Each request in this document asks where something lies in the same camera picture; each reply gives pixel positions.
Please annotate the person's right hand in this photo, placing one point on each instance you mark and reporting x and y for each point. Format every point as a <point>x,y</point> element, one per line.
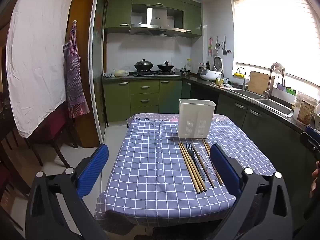
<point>315,176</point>

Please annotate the white plastic utensil holder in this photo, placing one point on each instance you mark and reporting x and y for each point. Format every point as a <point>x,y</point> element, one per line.
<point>195,118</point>

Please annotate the green cabinets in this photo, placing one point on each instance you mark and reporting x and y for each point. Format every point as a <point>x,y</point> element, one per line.
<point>118,14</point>
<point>124,99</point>

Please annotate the small steel faucet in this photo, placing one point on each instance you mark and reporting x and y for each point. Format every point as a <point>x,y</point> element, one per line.
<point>241,72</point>

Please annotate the purple hanging apron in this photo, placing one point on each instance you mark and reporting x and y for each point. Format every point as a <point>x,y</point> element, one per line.
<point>76,101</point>

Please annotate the white rice cooker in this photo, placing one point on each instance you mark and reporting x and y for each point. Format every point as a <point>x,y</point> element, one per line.
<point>215,73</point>

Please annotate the yellow mug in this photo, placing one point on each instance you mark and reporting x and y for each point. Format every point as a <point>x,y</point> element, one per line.
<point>219,81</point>

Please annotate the black wok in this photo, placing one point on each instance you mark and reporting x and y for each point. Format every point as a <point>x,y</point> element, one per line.
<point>166,66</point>
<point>143,65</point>

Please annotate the black plastic fork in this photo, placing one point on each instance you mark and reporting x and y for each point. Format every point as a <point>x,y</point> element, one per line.
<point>192,155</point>

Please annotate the blue checkered tablecloth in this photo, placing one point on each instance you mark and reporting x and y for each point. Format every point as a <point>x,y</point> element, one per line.
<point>149,183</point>

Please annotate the black wok right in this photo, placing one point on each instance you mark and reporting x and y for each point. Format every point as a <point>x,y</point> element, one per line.
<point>166,66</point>

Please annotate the steel range hood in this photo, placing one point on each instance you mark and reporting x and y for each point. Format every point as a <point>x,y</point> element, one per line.
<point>156,21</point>

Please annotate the black wok left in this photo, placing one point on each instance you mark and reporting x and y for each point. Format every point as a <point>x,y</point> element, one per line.
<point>143,65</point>

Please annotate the light bamboo chopstick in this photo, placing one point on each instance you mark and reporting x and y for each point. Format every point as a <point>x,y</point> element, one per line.
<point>189,168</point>
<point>195,172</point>

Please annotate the dark wooden chair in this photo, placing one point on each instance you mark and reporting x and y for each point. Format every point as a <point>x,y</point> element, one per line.
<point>47,133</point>

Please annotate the green upper cabinets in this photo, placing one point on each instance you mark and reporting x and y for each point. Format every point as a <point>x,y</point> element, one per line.
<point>118,14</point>

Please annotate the white hanging sheet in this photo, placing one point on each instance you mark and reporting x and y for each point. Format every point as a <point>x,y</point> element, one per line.
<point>35,61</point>

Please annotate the steel kitchen faucet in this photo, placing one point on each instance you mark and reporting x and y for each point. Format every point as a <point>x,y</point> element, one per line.
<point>277,67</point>

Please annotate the left gripper blue-padded camera right finger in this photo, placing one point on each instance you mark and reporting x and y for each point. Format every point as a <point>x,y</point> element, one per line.
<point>262,207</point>

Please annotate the dark brown chopstick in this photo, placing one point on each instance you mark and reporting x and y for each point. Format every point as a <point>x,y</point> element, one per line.
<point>203,166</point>

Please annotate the gas stove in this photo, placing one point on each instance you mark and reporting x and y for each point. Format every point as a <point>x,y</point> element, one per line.
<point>153,73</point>

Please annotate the wooden cutting board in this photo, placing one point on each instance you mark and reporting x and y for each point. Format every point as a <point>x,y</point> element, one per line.
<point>258,82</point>

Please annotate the green lower cabinets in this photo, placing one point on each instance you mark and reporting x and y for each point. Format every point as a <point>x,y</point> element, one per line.
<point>124,99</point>

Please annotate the stainless steel sink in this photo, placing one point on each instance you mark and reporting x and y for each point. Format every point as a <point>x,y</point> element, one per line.
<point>279,108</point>

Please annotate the left gripper blue-padded camera left finger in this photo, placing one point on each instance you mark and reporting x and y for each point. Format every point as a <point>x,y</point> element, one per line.
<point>44,217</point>

